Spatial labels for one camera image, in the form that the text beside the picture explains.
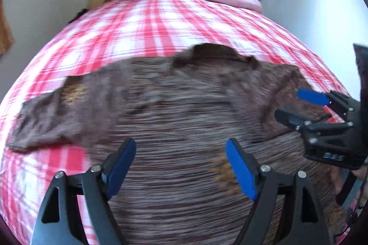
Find brown striped knit sweater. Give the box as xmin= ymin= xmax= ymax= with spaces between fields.
xmin=6 ymin=43 xmax=357 ymax=245

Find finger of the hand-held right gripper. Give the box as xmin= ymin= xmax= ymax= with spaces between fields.
xmin=297 ymin=89 xmax=359 ymax=119
xmin=274 ymin=108 xmax=353 ymax=133

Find red plaid bed sheet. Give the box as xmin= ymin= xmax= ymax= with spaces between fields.
xmin=0 ymin=0 xmax=357 ymax=245

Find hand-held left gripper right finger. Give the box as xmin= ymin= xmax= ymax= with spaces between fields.
xmin=226 ymin=138 xmax=331 ymax=245

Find brown wooden board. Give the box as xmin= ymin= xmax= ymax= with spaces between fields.
xmin=0 ymin=0 xmax=14 ymax=58

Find dark object beside bed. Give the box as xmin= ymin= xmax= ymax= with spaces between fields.
xmin=69 ymin=8 xmax=88 ymax=23

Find person's right hand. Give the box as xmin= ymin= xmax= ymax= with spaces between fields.
xmin=330 ymin=165 xmax=345 ymax=195

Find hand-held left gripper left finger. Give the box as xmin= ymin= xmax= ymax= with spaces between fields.
xmin=32 ymin=138 xmax=137 ymax=245

